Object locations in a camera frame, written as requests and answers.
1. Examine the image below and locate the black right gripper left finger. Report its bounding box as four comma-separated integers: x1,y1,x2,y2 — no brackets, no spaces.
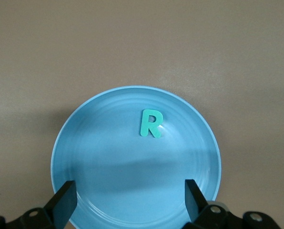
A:
0,180,78,229

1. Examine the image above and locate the blue plate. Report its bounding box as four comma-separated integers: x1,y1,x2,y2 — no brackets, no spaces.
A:
51,85,222,229

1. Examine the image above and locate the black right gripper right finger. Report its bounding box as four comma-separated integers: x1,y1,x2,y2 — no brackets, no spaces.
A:
184,178,281,229

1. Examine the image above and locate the teal foam letter R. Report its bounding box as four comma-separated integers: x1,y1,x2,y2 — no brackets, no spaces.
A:
140,109,164,138

